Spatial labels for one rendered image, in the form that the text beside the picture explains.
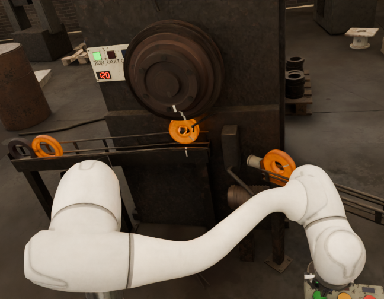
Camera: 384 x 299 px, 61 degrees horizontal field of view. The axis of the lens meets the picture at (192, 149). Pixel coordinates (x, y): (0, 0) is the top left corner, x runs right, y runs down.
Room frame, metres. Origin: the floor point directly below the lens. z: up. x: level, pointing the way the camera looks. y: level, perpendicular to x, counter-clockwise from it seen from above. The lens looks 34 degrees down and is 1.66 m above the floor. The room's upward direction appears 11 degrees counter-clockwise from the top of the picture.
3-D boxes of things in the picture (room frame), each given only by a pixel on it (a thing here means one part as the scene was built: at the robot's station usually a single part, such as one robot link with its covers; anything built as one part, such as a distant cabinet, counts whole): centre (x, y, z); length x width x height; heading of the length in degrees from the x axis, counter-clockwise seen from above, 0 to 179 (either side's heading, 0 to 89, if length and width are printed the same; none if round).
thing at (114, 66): (1.68, 0.31, 1.15); 0.26 x 0.02 x 0.18; 72
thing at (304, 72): (3.28, -0.78, 0.22); 1.20 x 0.81 x 0.44; 70
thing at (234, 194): (1.24, -0.25, 0.27); 0.22 x 0.13 x 0.53; 72
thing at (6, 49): (3.86, 1.97, 0.45); 0.59 x 0.59 x 0.89
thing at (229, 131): (1.41, -0.21, 0.68); 0.11 x 0.08 x 0.24; 162
